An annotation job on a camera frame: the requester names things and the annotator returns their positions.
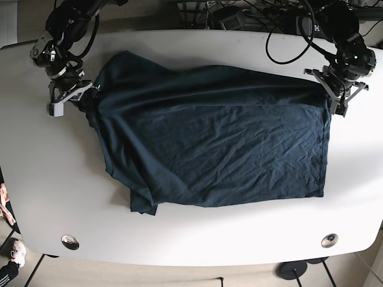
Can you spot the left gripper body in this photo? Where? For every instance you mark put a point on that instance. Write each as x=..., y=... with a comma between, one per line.
x=340, y=90

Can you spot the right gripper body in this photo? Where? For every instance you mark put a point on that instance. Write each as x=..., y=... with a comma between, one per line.
x=69, y=87

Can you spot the dark blue T-shirt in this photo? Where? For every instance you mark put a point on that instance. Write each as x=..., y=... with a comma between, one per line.
x=211, y=136

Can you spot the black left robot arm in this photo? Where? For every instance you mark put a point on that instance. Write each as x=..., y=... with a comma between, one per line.
x=352, y=60

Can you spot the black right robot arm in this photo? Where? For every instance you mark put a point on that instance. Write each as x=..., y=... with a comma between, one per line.
x=66, y=25

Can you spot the grey socket box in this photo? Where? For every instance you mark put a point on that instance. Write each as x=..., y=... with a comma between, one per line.
x=231, y=18

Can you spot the right table grommet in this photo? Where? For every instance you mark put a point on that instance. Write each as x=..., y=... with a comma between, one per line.
x=329, y=241

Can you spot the table grommet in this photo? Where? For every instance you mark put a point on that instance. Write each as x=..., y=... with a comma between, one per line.
x=70, y=242
x=329, y=241

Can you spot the left table grommet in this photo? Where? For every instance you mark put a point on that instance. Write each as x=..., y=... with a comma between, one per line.
x=70, y=242

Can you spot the round black stand base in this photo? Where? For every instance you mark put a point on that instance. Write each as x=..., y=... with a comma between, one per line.
x=291, y=270

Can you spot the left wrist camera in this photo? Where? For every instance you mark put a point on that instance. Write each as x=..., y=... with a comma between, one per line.
x=338, y=108

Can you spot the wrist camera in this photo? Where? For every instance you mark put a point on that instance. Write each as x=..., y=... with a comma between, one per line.
x=55, y=109
x=338, y=108

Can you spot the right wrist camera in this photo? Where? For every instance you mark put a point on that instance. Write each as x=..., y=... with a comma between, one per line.
x=55, y=109

